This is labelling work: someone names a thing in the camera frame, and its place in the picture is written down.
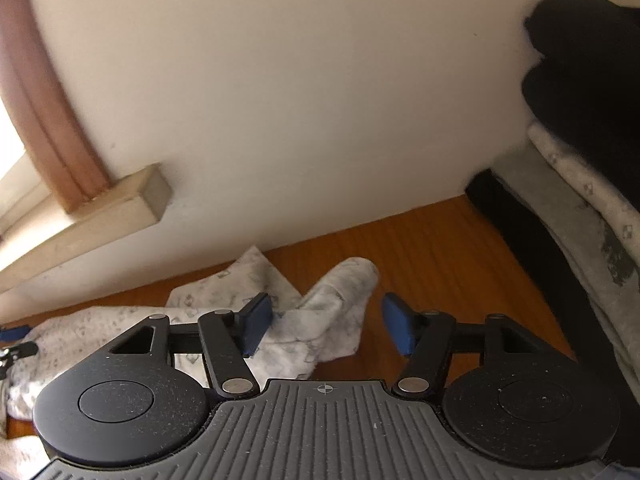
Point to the brown wooden window frame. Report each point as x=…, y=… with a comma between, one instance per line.
x=45, y=110

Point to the black folded garment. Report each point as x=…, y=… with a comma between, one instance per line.
x=585, y=25
x=590, y=110

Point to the white window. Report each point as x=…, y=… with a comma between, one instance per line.
x=12, y=185

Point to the stack of folded clothes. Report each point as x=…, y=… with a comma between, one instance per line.
x=530, y=240

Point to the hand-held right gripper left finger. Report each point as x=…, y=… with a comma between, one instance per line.
x=257, y=325

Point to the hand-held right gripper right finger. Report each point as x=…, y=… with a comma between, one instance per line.
x=400, y=322

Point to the beige window sill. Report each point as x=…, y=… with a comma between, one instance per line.
x=100, y=220

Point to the grey folded garment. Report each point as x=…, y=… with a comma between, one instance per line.
x=565, y=240

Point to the white checker-print pajama garment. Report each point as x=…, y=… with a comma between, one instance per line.
x=330, y=310
x=590, y=190

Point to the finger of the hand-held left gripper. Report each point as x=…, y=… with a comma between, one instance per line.
x=17, y=351
x=12, y=333

